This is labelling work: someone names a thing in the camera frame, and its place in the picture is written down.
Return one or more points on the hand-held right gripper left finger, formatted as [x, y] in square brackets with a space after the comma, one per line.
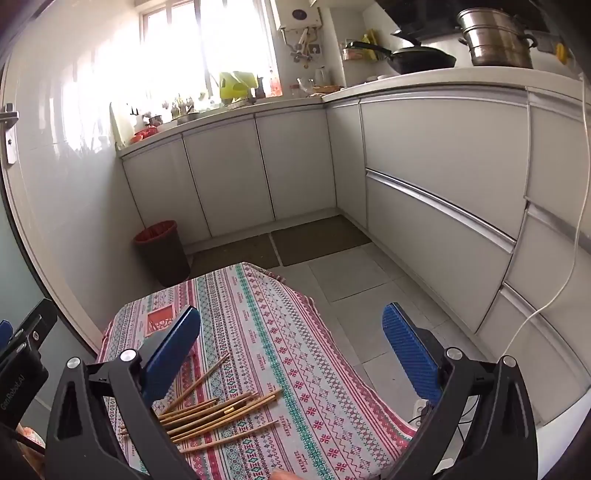
[168, 353]

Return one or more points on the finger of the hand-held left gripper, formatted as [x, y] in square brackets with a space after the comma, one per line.
[4, 331]

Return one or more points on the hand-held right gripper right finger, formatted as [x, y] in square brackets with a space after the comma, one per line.
[411, 355]

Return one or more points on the pink perforated chopstick holder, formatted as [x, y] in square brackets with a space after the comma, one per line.
[161, 321]

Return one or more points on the bunch of wooden chopsticks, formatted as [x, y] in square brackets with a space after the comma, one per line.
[231, 406]

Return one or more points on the white power strip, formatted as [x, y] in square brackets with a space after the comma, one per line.
[419, 408]

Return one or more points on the patterned striped tablecloth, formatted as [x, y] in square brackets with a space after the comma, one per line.
[300, 369]

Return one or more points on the brown floor mat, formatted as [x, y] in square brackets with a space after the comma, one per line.
[231, 256]
[318, 240]

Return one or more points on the white kitchen cabinets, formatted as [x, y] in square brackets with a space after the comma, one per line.
[461, 152]

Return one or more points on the red bowl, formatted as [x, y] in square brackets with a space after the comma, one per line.
[144, 134]

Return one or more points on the yellow-green plastic container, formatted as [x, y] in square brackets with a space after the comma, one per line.
[233, 85]

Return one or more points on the red label bottle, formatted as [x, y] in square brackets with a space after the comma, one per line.
[274, 84]

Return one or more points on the black wok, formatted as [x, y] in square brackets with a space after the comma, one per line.
[422, 60]

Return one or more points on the yellow bottle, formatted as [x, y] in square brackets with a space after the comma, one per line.
[369, 46]

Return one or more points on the kitchen window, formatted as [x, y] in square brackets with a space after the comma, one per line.
[221, 37]

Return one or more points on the steel steamer pot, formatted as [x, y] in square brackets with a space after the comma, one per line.
[498, 41]

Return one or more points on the white water heater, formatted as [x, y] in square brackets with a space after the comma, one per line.
[298, 14]

